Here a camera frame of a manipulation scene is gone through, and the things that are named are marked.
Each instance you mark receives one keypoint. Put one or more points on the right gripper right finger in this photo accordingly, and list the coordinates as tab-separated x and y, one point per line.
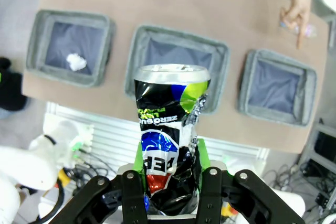
236	203

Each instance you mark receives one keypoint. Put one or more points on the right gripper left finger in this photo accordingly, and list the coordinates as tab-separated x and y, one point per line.
105	203

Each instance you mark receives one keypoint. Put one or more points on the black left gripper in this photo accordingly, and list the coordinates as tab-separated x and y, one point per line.
10	90

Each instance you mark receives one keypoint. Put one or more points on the white paper ball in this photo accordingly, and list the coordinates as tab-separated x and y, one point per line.
76	62

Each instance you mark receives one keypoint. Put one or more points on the crushed black Pepsi can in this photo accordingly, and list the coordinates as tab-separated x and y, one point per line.
165	119

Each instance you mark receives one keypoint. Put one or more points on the clear bottle with blue cap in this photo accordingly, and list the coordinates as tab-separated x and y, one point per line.
311	31

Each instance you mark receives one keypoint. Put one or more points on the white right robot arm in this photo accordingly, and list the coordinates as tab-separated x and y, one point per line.
291	203

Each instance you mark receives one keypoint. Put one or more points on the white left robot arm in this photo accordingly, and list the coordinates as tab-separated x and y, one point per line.
26	161

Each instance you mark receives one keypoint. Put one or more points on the person's left hand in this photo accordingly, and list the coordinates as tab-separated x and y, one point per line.
299	6

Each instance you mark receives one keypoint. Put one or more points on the yellow red emergency stop button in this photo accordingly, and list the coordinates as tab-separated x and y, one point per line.
231	209

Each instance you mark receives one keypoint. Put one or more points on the grey fabric basket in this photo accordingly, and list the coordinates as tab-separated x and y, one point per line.
39	51
178	48
275	90

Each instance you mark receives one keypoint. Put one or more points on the grey electronics rack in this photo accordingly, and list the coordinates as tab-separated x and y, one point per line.
320	150

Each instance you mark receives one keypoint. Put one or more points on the white ribbed robot base plate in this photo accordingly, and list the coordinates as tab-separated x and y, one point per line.
110	134

